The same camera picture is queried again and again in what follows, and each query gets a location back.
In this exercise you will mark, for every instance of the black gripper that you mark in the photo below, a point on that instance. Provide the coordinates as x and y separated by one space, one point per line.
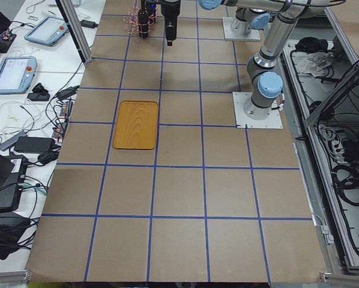
170 10

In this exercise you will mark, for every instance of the dark wine bottle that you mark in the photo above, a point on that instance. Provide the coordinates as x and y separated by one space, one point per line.
143 20
152 12

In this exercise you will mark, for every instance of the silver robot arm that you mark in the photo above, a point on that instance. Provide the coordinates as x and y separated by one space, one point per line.
247 19
263 62

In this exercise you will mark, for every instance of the wooden rectangular tray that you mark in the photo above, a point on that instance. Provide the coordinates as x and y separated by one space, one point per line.
136 125

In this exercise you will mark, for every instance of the far blue teach pendant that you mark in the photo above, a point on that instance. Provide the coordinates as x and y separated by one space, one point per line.
48 32

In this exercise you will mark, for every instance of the blue teach pendant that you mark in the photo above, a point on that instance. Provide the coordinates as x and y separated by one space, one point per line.
48 32
16 74

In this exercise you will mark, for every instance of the small black webcam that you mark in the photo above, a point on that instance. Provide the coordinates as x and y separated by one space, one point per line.
39 93

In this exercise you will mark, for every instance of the white crumpled cloth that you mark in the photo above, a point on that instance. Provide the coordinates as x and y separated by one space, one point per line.
317 64

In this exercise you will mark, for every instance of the near blue teach pendant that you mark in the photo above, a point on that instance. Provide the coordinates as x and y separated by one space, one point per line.
16 74

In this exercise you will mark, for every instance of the black power adapter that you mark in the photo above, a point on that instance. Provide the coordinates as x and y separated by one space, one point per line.
34 145

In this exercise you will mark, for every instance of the black laptop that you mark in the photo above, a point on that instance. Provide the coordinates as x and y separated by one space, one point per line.
12 174

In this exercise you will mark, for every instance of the copper wire bottle basket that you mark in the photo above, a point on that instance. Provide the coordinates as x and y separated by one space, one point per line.
130 20

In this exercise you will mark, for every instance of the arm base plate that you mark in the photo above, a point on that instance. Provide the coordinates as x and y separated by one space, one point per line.
236 30
247 115

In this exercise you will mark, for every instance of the aluminium frame post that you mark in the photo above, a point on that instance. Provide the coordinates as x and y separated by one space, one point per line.
70 17

